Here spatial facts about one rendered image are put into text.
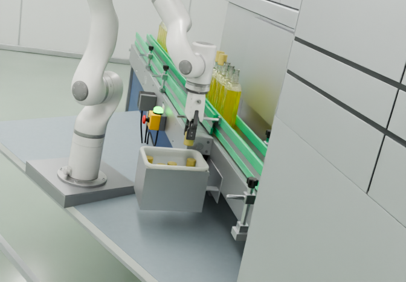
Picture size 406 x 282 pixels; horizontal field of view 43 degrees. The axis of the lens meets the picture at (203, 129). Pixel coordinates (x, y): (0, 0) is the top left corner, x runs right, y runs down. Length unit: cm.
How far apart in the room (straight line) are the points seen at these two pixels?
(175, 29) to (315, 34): 85
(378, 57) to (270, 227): 43
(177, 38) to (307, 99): 82
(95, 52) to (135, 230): 64
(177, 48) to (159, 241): 65
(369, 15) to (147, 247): 120
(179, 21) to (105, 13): 28
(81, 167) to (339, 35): 135
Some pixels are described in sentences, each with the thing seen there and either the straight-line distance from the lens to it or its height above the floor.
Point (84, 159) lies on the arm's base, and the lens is 201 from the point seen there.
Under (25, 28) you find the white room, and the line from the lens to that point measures 785.
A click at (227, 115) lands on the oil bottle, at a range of 198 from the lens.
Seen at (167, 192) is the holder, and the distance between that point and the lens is 179.
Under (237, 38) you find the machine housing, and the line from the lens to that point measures 247.
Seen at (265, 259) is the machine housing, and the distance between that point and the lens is 107.
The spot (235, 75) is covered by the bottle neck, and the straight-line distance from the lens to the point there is 196.
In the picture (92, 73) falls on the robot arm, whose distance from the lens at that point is 189.
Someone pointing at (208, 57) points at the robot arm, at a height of 138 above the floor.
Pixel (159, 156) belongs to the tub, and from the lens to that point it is 190.
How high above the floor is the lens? 168
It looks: 18 degrees down
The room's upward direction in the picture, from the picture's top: 11 degrees clockwise
